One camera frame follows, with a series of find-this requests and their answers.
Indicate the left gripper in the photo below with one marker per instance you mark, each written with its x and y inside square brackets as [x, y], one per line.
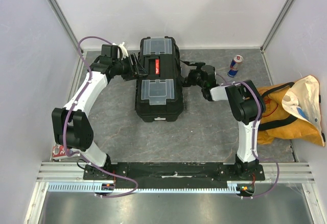
[137, 68]

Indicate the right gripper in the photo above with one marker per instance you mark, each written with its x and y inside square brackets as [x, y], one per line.
[190, 75]

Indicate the black plastic toolbox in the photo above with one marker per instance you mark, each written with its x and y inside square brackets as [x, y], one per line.
[159, 94]

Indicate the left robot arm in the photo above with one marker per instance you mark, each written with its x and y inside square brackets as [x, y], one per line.
[71, 126]

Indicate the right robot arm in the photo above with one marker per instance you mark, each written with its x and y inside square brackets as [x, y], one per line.
[246, 104]

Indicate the red bull can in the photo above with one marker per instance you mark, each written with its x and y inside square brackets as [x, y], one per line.
[235, 65]

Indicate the yellow tote bag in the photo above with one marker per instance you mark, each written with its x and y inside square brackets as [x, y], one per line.
[292, 112]

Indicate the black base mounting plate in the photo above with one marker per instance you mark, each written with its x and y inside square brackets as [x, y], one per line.
[190, 174]

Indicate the red white small box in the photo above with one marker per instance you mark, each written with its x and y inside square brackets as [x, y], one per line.
[58, 152]

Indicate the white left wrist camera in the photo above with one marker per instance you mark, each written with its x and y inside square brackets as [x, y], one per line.
[118, 52]

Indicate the aluminium front frame rail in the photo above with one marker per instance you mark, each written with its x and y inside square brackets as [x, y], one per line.
[289, 172]

